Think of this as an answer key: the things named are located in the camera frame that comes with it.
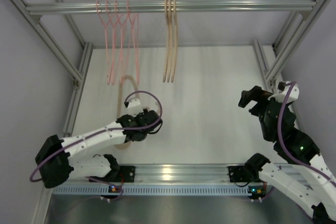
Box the beige hanger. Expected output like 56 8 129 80
167 0 173 82
114 74 150 151
171 0 179 83
163 0 170 83

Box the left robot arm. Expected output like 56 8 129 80
35 109 163 188

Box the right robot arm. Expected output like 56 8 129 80
238 82 335 223

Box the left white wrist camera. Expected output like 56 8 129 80
124 98 144 116

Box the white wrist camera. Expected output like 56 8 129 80
124 98 144 116
267 81 300 104

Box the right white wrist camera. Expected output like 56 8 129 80
267 81 300 104

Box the aluminium right floor rail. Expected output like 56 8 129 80
252 39 302 130

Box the aluminium floor rail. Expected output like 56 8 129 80
252 39 302 130
61 42 94 137

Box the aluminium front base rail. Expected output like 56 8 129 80
65 163 310 185

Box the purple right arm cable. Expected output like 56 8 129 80
262 81 336 201

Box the aluminium left floor rail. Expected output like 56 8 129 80
61 42 94 137

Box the blue slotted cable duct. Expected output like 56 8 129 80
52 183 251 196

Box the aluminium top hanging rail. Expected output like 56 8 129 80
25 0 317 15

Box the aluminium right frame post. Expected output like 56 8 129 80
264 0 331 84

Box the aluminium frame post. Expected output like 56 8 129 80
264 0 331 84
9 0 83 87

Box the aluminium left frame post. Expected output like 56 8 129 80
9 0 83 87

